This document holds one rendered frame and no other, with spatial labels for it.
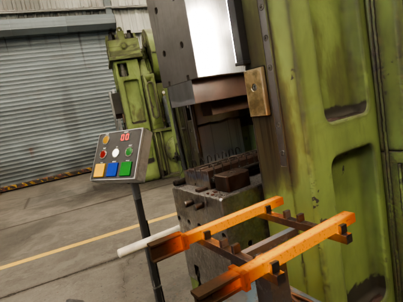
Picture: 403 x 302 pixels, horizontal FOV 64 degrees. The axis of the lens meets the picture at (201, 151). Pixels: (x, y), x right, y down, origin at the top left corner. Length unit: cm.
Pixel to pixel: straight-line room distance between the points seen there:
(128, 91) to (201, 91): 493
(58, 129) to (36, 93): 103
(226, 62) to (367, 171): 72
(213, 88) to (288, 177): 47
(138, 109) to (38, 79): 371
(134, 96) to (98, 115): 313
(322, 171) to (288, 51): 41
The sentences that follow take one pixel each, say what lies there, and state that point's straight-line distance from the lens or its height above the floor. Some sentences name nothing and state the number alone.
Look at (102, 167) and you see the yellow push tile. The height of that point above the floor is 102.
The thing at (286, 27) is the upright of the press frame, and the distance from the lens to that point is 113.
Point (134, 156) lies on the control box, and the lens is 170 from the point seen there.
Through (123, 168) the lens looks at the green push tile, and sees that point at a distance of 172.
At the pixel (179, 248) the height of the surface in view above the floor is 93.
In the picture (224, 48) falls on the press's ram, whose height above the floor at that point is 147.
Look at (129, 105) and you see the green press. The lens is 619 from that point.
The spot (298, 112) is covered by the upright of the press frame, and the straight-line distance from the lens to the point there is 111.
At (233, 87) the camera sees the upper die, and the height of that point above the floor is 131.
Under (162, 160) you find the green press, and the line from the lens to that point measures 619.
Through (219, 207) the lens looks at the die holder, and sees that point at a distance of 121.
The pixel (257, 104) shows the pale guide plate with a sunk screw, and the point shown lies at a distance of 120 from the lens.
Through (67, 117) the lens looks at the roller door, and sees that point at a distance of 914.
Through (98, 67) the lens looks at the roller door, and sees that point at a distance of 935.
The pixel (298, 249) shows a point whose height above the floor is 94.
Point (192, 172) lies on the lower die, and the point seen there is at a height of 98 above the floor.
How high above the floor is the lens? 126
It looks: 8 degrees down
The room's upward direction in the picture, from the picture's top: 10 degrees counter-clockwise
